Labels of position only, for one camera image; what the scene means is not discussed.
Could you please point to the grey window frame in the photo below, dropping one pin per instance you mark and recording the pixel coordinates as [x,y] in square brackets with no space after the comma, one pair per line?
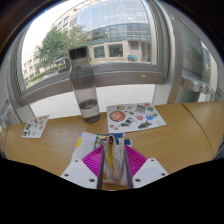
[126,76]

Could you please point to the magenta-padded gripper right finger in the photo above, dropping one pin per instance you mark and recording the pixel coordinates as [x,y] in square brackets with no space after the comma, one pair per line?
[150,171]

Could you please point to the clear bottle with black cap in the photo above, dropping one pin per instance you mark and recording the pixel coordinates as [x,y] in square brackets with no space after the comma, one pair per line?
[85,86]

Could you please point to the glass-fronted building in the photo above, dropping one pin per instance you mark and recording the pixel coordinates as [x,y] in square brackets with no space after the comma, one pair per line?
[113,16]

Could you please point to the green tree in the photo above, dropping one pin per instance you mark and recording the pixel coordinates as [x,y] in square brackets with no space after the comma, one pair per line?
[53,43]

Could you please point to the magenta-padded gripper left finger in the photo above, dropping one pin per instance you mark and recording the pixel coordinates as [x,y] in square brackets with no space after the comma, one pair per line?
[80,173]

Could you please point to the sticker sheet with green stickers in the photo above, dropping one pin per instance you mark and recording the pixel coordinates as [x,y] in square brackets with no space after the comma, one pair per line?
[35,126]

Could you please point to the sticker sheet with red ball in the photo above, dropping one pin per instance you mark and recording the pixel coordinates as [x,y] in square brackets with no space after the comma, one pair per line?
[136,116]

